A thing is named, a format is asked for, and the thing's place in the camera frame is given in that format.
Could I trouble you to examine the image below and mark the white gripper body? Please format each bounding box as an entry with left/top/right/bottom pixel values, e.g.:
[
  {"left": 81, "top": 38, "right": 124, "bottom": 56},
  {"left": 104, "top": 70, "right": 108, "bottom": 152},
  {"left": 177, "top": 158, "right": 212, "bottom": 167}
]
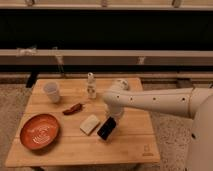
[{"left": 105, "top": 105, "right": 124, "bottom": 123}]

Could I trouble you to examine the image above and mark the black eraser block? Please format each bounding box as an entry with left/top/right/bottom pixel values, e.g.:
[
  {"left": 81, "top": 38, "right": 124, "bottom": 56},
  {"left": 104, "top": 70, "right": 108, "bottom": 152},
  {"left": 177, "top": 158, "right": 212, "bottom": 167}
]
[{"left": 97, "top": 117, "right": 116, "bottom": 140}]

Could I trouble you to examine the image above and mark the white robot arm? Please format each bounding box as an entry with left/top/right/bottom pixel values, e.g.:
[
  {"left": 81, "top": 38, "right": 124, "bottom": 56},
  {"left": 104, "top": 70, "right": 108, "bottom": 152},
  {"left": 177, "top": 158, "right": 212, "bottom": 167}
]
[{"left": 102, "top": 79, "right": 213, "bottom": 171}]

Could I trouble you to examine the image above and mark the orange ceramic plate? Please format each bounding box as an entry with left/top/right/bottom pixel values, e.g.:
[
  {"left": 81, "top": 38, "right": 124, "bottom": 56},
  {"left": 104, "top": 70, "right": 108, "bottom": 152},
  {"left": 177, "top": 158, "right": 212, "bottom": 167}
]
[{"left": 20, "top": 114, "right": 60, "bottom": 150}]

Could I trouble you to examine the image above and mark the white sponge block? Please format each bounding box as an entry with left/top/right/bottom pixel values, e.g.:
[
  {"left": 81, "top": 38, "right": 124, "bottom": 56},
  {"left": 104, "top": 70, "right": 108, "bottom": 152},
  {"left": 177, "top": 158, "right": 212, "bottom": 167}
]
[{"left": 80, "top": 115, "right": 100, "bottom": 135}]

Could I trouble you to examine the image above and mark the small white spray bottle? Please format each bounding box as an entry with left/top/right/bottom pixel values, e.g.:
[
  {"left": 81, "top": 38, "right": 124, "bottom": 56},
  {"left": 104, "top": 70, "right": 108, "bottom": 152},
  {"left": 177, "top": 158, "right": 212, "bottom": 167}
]
[{"left": 87, "top": 73, "right": 96, "bottom": 99}]

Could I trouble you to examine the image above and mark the wooden table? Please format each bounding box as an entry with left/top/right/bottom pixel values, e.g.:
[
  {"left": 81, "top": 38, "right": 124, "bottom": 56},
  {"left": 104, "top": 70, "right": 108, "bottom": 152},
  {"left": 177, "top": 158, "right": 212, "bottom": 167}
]
[{"left": 5, "top": 79, "right": 160, "bottom": 167}]

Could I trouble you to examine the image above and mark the red chili pepper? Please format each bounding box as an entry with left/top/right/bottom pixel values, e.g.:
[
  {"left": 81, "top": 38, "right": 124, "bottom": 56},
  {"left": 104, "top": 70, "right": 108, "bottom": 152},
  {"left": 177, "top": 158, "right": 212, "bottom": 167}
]
[{"left": 63, "top": 103, "right": 83, "bottom": 115}]

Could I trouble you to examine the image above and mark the black table leg bracket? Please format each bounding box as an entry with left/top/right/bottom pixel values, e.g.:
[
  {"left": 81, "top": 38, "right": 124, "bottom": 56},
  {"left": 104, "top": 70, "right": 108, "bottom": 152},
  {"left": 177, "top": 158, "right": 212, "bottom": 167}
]
[{"left": 26, "top": 72, "right": 38, "bottom": 88}]

